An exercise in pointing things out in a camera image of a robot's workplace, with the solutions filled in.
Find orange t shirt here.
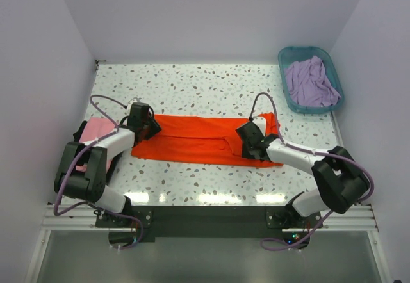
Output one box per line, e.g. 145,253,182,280
131,115,283,168

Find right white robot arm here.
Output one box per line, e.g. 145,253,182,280
236,121,373,228

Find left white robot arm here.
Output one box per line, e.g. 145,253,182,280
53,102,161,227

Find pink folded t shirt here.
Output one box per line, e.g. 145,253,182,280
75,116,120,173

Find black folded t shirt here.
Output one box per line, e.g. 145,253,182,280
54,138,122,192

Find lilac t shirt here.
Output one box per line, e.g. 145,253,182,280
284,56,341,108

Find teal plastic basket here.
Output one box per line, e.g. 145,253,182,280
277,46,344,114

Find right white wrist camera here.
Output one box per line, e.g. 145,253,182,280
253,117,267,136

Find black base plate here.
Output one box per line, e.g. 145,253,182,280
94,206,323,248

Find aluminium frame rail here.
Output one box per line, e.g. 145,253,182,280
40,164,382,232

